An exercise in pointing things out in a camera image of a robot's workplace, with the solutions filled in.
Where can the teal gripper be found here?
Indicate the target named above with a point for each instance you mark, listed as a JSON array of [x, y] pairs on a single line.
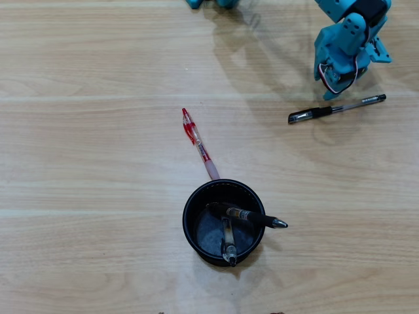
[[334, 78]]

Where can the clear stick pen black cap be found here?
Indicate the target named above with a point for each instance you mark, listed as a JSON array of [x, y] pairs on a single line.
[[314, 113]]

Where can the red retractable pen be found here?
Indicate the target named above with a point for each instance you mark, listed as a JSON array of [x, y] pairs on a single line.
[[196, 137]]

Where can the black retractable pen silver tip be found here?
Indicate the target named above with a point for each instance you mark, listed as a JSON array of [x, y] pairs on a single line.
[[258, 218]]

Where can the grey clear retractable pen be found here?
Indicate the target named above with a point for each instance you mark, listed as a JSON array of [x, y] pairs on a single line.
[[229, 252]]

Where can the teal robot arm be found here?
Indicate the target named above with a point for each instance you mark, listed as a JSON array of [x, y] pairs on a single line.
[[352, 29]]

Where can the teal robot base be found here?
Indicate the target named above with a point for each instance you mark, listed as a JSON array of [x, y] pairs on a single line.
[[193, 3]]

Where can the black round pen holder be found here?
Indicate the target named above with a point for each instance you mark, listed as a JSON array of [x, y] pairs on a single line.
[[190, 225]]

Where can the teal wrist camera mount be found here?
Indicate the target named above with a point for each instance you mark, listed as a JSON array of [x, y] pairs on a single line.
[[381, 54]]

